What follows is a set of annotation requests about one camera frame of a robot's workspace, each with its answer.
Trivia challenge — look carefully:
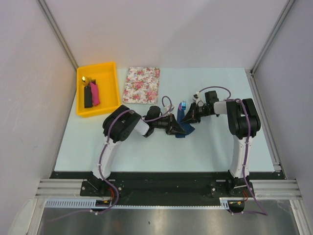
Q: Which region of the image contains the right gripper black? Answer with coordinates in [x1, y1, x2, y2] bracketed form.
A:
[181, 102, 211, 124]

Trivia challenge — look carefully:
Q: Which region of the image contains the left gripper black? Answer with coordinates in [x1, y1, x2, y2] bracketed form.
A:
[153, 113, 186, 135]

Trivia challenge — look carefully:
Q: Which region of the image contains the dark blue paper napkin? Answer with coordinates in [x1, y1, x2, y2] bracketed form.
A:
[175, 107, 195, 138]

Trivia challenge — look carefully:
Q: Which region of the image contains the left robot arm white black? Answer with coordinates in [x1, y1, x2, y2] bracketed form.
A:
[85, 105, 186, 196]

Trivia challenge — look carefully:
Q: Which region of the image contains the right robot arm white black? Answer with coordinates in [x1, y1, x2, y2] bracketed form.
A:
[181, 91, 261, 197]

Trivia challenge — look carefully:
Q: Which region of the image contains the black rolled napkin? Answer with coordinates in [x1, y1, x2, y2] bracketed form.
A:
[84, 86, 93, 108]

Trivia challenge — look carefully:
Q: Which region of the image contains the floral pattern tray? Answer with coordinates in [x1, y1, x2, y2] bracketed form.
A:
[122, 67, 160, 104]

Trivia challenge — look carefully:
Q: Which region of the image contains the yellow plastic bin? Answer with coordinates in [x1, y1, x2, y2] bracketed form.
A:
[76, 62, 121, 118]

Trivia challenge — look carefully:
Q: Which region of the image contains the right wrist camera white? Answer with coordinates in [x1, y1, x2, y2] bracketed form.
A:
[192, 92, 202, 104]

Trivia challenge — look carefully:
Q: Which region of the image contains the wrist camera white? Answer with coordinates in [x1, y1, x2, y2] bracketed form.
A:
[164, 105, 175, 115]
[192, 92, 202, 104]

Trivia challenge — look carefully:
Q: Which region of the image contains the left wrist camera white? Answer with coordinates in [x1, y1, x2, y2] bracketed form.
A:
[164, 105, 175, 115]

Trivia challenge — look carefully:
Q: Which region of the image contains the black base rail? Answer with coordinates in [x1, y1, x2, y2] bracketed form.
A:
[49, 171, 286, 207]

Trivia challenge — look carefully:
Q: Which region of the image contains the aluminium frame rail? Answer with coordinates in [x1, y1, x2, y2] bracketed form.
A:
[35, 179, 302, 200]

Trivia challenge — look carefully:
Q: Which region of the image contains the white slotted cable duct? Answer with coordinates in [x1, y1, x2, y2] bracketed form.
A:
[45, 198, 229, 210]

